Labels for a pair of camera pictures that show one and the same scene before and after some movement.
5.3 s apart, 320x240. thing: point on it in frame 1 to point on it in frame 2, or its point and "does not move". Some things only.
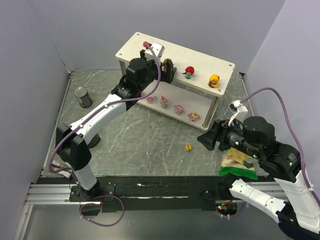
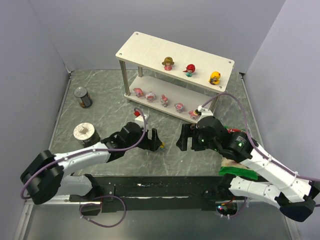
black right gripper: x=216 y=135 to x=192 y=138
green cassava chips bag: x=232 y=161 does not move
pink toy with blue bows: x=178 y=109 does not move
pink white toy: x=163 y=102 does not move
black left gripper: x=165 y=72 to x=149 y=139
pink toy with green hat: x=193 y=116 does not move
